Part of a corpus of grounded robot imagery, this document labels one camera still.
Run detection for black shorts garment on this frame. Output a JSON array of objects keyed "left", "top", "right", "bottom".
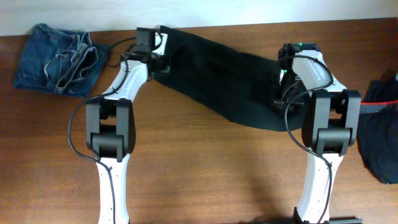
[{"left": 154, "top": 26, "right": 307, "bottom": 131}]

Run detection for blue denim jeans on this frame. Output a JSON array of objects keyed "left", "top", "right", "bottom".
[{"left": 14, "top": 24, "right": 109, "bottom": 98}]

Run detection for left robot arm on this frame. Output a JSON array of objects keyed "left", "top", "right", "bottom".
[{"left": 86, "top": 28, "right": 170, "bottom": 224}]

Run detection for dark garment with red trim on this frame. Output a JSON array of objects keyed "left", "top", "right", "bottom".
[{"left": 357, "top": 75, "right": 397, "bottom": 184}]

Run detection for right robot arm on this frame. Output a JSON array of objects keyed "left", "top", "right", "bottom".
[{"left": 271, "top": 42, "right": 363, "bottom": 223}]

